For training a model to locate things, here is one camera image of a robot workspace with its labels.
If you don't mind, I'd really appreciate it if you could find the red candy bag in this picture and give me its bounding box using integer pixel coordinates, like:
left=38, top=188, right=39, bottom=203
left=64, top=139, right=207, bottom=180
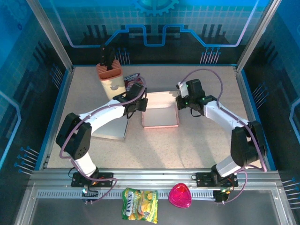
left=124, top=73, right=145, bottom=92

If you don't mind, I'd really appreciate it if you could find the tall black knife handle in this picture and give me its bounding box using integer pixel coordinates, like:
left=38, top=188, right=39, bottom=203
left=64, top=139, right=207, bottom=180
left=99, top=44, right=107, bottom=67

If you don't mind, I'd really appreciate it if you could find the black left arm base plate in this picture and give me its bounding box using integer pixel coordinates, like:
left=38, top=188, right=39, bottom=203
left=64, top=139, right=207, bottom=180
left=71, top=172, right=114, bottom=188

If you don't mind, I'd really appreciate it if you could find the aluminium front rail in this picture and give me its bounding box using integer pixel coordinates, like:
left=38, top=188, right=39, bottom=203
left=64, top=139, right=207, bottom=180
left=29, top=167, right=282, bottom=186

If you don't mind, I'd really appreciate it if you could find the slotted aluminium cable duct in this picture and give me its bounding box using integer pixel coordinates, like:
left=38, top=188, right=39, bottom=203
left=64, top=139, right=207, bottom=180
left=36, top=190, right=218, bottom=201

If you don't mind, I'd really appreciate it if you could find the yellow green candy bag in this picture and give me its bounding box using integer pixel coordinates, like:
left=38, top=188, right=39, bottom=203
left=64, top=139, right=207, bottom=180
left=121, top=187, right=159, bottom=224

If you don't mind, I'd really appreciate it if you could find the aluminium frame post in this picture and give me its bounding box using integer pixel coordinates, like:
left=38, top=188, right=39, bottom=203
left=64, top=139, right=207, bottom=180
left=25, top=0, right=75, bottom=72
left=236, top=0, right=282, bottom=72

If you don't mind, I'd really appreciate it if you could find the beige knife block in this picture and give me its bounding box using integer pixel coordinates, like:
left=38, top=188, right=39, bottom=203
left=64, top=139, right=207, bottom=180
left=96, top=59, right=125, bottom=101

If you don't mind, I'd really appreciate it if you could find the black controller board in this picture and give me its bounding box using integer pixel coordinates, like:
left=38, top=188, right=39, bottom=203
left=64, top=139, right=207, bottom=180
left=81, top=187, right=99, bottom=203
left=212, top=188, right=229, bottom=203

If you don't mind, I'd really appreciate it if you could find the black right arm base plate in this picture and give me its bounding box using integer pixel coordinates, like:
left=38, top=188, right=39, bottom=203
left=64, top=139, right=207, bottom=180
left=195, top=172, right=239, bottom=188

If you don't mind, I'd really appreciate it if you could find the white paper box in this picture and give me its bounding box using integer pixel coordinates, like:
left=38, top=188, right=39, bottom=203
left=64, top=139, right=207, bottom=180
left=91, top=112, right=130, bottom=142

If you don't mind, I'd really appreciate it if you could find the pink triangular plastic container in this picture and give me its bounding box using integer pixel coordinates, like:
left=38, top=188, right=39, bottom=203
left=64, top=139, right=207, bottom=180
left=168, top=182, right=193, bottom=209

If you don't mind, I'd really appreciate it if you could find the pink paper box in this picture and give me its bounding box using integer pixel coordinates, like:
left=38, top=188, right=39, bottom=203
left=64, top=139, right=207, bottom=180
left=141, top=90, right=180, bottom=130

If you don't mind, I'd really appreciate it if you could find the short black knife handle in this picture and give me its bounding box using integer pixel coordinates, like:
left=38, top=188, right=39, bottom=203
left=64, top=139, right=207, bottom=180
left=106, top=48, right=116, bottom=71

